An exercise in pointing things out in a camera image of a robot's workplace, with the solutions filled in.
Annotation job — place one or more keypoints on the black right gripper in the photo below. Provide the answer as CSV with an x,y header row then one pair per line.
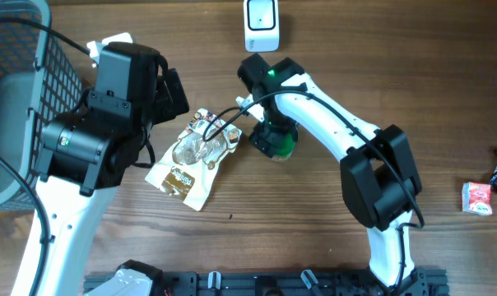
x,y
262,129

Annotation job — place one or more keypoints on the green lid glass jar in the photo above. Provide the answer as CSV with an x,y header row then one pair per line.
x,y
285,149

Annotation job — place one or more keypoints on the white brown snack pouch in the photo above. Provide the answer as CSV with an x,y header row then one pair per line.
x,y
188,168

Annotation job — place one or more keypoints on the red snack packet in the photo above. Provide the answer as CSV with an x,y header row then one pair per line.
x,y
476,198

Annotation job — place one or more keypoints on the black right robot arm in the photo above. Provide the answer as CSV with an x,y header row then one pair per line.
x,y
379,178

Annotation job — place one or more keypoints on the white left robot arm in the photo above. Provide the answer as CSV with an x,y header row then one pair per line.
x,y
83,157

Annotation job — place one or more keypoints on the white barcode scanner box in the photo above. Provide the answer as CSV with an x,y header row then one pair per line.
x,y
261,25

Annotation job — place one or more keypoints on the grey plastic shopping basket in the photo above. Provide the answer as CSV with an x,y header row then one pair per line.
x,y
37,82

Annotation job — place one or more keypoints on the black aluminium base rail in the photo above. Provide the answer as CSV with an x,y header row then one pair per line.
x,y
422,282

